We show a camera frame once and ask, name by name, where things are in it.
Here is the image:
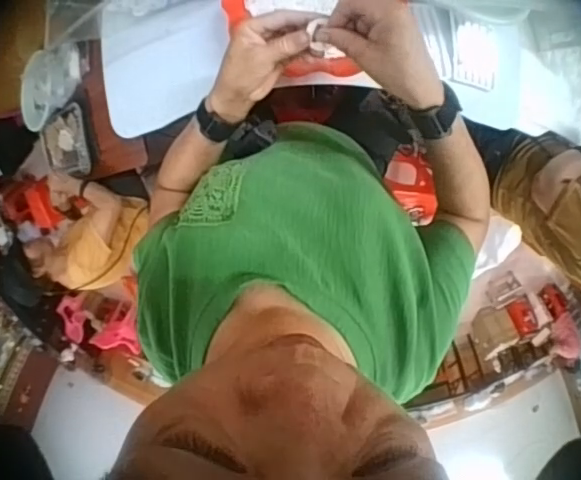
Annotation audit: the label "person's right hand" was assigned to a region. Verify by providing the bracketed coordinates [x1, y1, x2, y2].
[317, 0, 446, 110]

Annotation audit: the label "person's left hand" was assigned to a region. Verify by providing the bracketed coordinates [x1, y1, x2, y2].
[208, 10, 323, 120]

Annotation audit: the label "small white dough piece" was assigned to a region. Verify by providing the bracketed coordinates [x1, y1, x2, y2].
[303, 18, 332, 57]

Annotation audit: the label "orange plastic tray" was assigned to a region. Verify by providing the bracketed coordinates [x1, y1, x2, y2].
[218, 0, 374, 92]

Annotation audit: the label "person's legs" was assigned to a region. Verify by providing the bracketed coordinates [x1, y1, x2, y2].
[268, 83, 421, 169]

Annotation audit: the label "black wrist band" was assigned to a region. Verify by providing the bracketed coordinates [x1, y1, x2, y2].
[408, 83, 465, 142]
[194, 94, 252, 145]

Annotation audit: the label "black waist pouch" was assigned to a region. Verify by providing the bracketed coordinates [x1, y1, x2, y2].
[228, 118, 279, 159]

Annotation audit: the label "white plastic board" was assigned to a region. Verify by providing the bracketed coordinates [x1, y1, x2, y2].
[100, 0, 251, 140]

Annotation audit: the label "white plastic crate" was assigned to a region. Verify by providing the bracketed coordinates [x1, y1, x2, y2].
[438, 8, 502, 92]

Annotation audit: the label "clear plastic bowl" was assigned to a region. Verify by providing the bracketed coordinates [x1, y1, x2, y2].
[21, 41, 87, 132]

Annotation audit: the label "clear plastic food container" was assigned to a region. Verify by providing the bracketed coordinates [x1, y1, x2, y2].
[38, 102, 97, 177]

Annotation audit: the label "shelf with red boxes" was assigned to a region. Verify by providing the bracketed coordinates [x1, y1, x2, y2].
[464, 272, 581, 381]

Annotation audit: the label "pink plastic stool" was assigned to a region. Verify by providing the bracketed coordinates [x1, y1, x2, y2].
[56, 292, 140, 354]

